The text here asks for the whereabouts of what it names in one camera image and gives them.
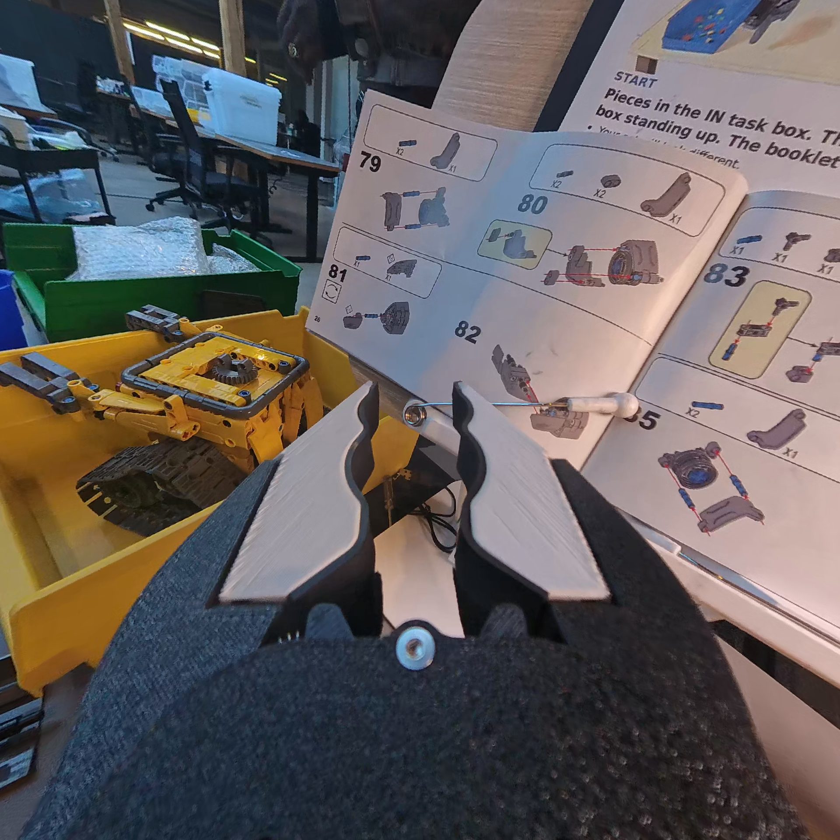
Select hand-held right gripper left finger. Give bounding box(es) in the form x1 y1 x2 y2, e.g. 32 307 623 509
218 381 382 605

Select blue plastic bin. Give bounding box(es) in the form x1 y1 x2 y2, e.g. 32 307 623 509
0 269 28 352

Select yellow toy robot vehicle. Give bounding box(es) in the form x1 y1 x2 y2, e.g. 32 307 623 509
0 304 326 536

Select wooden table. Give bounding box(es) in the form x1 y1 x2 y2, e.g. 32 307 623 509
213 131 342 263

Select white wooden book stand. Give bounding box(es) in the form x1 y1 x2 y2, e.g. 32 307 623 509
351 0 840 840

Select white storage boxes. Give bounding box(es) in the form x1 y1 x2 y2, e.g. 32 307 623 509
152 54 283 147

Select thin wooden pillar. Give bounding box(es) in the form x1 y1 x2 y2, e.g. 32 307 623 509
104 0 137 86

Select thick wooden pillar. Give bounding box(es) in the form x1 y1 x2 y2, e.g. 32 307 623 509
218 0 248 78

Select black office chair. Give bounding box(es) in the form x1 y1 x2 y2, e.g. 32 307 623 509
147 79 273 231

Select green plastic bin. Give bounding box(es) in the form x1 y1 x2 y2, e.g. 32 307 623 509
3 220 303 345

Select white instruction booklet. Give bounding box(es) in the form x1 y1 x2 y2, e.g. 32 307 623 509
305 88 840 641

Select yellow plastic bin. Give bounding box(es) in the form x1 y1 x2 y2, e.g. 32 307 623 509
0 308 421 693

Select white printed task sheet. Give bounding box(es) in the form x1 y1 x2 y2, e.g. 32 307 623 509
558 0 840 198

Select black cart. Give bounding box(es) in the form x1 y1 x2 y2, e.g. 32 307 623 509
0 125 116 224

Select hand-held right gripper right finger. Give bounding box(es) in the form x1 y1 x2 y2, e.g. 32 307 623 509
453 381 613 603

